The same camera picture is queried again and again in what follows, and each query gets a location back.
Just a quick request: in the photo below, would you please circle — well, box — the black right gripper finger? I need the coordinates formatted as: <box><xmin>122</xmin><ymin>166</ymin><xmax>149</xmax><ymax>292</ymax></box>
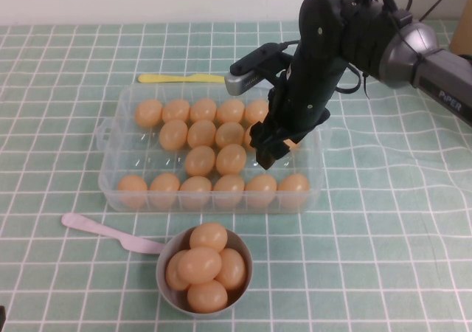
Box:
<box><xmin>247</xmin><ymin>121</ymin><xmax>276</xmax><ymax>153</ymax></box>
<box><xmin>257</xmin><ymin>136</ymin><xmax>296</xmax><ymax>170</ymax></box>

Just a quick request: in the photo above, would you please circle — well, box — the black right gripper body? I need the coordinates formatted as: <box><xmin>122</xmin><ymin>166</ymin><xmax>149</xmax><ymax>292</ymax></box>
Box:
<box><xmin>267</xmin><ymin>56</ymin><xmax>350</xmax><ymax>142</ymax></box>

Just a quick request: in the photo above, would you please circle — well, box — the clear plastic egg box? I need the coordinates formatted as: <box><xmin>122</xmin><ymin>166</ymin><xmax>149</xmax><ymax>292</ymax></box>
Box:
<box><xmin>96</xmin><ymin>83</ymin><xmax>325</xmax><ymax>215</ymax></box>

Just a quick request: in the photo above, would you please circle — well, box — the brown cardboard box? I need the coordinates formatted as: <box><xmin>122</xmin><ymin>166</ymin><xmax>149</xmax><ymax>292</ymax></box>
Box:
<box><xmin>448</xmin><ymin>1</ymin><xmax>472</xmax><ymax>58</ymax></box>

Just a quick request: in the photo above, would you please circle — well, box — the yellow plastic knife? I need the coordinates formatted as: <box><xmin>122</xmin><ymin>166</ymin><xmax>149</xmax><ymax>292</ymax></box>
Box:
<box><xmin>137</xmin><ymin>74</ymin><xmax>226</xmax><ymax>85</ymax></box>

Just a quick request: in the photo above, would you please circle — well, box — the green checkered tablecloth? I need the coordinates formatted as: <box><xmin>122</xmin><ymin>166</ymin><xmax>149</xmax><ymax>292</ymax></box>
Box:
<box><xmin>0</xmin><ymin>21</ymin><xmax>472</xmax><ymax>332</ymax></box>

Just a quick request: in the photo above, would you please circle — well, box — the pink plastic knife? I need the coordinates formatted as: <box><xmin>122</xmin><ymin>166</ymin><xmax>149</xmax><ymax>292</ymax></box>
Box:
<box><xmin>60</xmin><ymin>212</ymin><xmax>166</xmax><ymax>255</ymax></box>

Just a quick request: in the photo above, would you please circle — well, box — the grey round bowl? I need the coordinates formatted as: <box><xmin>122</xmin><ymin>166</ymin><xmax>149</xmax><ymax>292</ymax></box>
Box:
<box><xmin>156</xmin><ymin>228</ymin><xmax>254</xmax><ymax>314</ymax></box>

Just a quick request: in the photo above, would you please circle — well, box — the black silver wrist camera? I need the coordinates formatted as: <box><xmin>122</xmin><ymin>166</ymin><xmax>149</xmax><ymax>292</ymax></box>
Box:
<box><xmin>224</xmin><ymin>42</ymin><xmax>296</xmax><ymax>97</ymax></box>

